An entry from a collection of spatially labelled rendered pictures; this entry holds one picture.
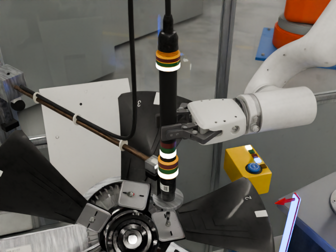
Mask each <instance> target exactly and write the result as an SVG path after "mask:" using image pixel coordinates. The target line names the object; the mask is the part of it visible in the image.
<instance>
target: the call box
mask: <svg viewBox="0 0 336 252"><path fill-rule="evenodd" d="M250 146H251V147H252V149H253V150H254V151H255V154H257V156H258V157H257V158H260V160H261V162H257V164H258V165H259V166H260V165H261V164H265V163H264V161H263V160H262V159H261V157H260V156H259V155H258V153H257V152H256V150H255V149H254V148H253V146H252V145H250ZM252 149H251V150H252ZM251 155H252V154H250V153H249V151H248V150H247V149H246V145H244V146H239V147H233V148H227V149H226V150H225V157H224V166H223V168H224V170H225V172H226V173H227V175H228V177H229V178H230V180H231V182H234V181H236V180H238V179H239V178H241V177H245V178H248V179H249V180H250V182H251V183H252V184H253V186H254V187H255V189H256V191H257V192H258V194H259V195H260V194H265V193H268V192H269V187H270V182H271V177H272V172H271V171H270V169H269V168H268V167H267V168H263V169H262V168H261V166H260V171H259V172H251V171H249V170H248V164H250V163H256V161H255V159H256V158H253V157H252V156H251Z"/></svg>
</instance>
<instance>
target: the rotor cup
mask: <svg viewBox="0 0 336 252"><path fill-rule="evenodd" d="M133 210H136V211H138V212H136V211H133ZM108 211H110V212H112V215H111V217H110V219H109V220H108V221H107V223H106V224H105V226H104V227H103V229H102V230H101V232H98V233H97V236H98V241H99V244H100V246H101V248H102V249H103V250H104V251H106V252H156V250H157V248H158V245H159V232H158V229H157V226H156V224H155V223H154V222H153V220H152V219H151V216H152V215H151V213H150V212H149V211H145V210H138V209H133V208H128V207H124V206H119V204H115V205H113V206H112V207H110V208H109V209H108ZM107 225H108V226H109V227H108V229H107ZM130 235H135V236H136V237H137V242H136V243H135V244H130V243H129V242H128V237H129V236H130Z"/></svg>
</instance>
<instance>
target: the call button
mask: <svg viewBox="0 0 336 252"><path fill-rule="evenodd" d="M260 168H261V167H260V166H259V165H258V164H257V163H250V164H248V167H247V169H248V170H249V171H250V172H252V173H257V172H259V171H260Z"/></svg>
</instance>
